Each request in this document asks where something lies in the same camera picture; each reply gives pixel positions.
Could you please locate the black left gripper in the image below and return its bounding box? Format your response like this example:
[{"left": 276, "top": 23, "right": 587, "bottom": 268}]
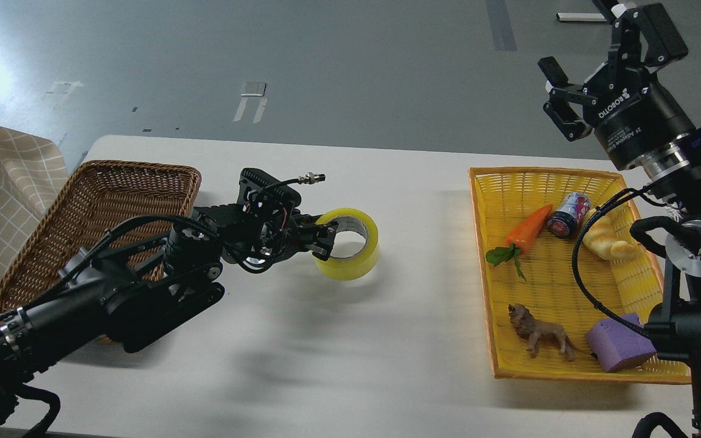
[{"left": 229, "top": 208, "right": 339, "bottom": 271}]

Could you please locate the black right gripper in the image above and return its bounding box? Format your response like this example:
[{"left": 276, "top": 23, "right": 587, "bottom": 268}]
[{"left": 537, "top": 1, "right": 695, "bottom": 170}]

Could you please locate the yellow packing tape roll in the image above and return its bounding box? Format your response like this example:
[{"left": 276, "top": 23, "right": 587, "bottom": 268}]
[{"left": 315, "top": 207, "right": 380, "bottom": 281}]

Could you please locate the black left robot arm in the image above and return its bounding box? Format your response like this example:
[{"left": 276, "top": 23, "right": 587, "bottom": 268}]
[{"left": 0, "top": 167, "right": 337, "bottom": 437}]

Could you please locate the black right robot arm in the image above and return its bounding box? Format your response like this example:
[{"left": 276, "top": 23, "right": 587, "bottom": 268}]
[{"left": 538, "top": 1, "right": 701, "bottom": 437}]

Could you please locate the white metal stand base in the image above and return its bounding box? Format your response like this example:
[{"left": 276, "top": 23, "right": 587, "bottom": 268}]
[{"left": 556, "top": 12, "right": 606, "bottom": 23}]

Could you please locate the small soda can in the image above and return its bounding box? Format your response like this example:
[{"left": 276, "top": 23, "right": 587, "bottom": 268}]
[{"left": 546, "top": 192, "right": 592, "bottom": 238}]

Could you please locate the toy croissant bread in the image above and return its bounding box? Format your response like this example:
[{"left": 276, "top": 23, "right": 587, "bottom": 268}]
[{"left": 582, "top": 216, "right": 639, "bottom": 261}]

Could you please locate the orange toy carrot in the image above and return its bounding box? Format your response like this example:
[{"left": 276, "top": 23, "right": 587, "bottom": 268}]
[{"left": 484, "top": 204, "right": 553, "bottom": 282}]

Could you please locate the brown toy lion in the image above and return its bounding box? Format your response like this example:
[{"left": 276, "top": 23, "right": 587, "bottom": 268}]
[{"left": 508, "top": 303, "right": 596, "bottom": 361}]

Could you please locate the yellow plastic basket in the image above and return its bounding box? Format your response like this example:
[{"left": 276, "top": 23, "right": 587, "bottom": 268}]
[{"left": 469, "top": 167, "right": 692, "bottom": 384}]

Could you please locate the brown wicker basket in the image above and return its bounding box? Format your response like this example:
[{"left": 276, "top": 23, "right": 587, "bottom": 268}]
[{"left": 0, "top": 160, "right": 202, "bottom": 315}]

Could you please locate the purple foam block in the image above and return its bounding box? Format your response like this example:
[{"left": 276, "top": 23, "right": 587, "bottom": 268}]
[{"left": 585, "top": 317, "right": 657, "bottom": 372}]

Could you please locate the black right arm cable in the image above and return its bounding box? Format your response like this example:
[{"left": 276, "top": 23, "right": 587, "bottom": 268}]
[{"left": 571, "top": 186, "right": 655, "bottom": 338}]

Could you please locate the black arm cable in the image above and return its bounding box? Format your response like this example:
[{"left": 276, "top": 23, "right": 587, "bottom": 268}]
[
  {"left": 571, "top": 186, "right": 655, "bottom": 338},
  {"left": 28, "top": 173, "right": 327, "bottom": 305}
]

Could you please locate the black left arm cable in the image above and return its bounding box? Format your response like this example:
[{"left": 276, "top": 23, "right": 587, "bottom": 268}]
[{"left": 28, "top": 173, "right": 327, "bottom": 305}]

